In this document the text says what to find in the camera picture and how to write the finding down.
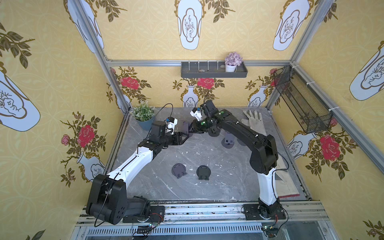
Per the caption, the black phone stand front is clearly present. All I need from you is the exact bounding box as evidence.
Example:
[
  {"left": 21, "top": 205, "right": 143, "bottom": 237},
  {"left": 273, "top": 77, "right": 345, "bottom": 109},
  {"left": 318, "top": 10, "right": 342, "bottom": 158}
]
[{"left": 196, "top": 165, "right": 212, "bottom": 181}]

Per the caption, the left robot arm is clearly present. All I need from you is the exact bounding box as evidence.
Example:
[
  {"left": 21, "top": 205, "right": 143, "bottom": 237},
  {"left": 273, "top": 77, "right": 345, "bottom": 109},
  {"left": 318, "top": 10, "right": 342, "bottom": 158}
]
[{"left": 86, "top": 121, "right": 189, "bottom": 225}]

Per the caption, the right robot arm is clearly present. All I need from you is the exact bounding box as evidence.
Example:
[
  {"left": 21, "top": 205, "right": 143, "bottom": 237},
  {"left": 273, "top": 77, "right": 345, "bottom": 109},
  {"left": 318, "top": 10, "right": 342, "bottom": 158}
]
[{"left": 190, "top": 100, "right": 280, "bottom": 214}]

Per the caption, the purple phone stand front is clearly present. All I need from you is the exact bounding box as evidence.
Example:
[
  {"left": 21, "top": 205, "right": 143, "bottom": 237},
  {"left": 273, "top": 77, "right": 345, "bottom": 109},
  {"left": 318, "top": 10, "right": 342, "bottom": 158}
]
[{"left": 171, "top": 163, "right": 187, "bottom": 179}]

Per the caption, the green plant blue pot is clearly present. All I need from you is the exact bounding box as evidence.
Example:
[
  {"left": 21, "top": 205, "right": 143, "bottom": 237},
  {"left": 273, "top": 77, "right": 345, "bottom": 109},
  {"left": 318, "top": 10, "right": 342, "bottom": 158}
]
[{"left": 130, "top": 102, "right": 155, "bottom": 131}]

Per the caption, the grey work glove back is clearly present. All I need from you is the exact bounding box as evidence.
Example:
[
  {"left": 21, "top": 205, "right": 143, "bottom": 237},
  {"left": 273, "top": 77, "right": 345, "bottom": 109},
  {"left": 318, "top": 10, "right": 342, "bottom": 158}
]
[{"left": 241, "top": 110, "right": 267, "bottom": 136}]

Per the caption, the purple flower white pot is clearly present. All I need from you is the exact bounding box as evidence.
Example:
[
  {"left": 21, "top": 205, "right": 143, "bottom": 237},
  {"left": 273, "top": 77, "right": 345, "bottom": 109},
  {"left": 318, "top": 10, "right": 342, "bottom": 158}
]
[{"left": 225, "top": 52, "right": 243, "bottom": 73}]

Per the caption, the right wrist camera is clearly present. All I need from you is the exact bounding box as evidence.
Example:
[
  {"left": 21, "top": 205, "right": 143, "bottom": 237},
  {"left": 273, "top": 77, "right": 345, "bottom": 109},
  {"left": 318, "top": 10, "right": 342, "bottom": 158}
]
[{"left": 190, "top": 108, "right": 203, "bottom": 121}]

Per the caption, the grey wall shelf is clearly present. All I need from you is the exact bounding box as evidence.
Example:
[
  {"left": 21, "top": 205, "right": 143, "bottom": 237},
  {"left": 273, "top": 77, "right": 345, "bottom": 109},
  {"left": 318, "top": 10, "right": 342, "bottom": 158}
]
[{"left": 181, "top": 61, "right": 249, "bottom": 79}]

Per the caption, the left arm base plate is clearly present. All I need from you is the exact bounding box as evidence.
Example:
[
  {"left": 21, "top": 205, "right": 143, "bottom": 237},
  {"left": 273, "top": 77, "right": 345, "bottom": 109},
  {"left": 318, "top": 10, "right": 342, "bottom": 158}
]
[{"left": 123, "top": 206, "right": 165, "bottom": 224}]

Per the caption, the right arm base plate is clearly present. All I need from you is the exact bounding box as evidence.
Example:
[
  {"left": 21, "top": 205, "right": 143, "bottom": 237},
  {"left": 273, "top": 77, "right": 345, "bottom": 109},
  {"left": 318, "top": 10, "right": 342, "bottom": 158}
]
[{"left": 241, "top": 201, "right": 287, "bottom": 221}]

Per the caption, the black wire mesh basket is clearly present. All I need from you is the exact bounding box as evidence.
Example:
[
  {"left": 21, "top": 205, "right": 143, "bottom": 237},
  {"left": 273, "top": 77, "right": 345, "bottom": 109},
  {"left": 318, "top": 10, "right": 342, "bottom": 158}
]
[{"left": 273, "top": 66, "right": 333, "bottom": 134}]

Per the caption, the aluminium frame rail front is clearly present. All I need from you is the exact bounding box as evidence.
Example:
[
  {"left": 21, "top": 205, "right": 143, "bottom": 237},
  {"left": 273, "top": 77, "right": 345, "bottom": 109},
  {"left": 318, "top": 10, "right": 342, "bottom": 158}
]
[{"left": 71, "top": 201, "right": 339, "bottom": 240}]

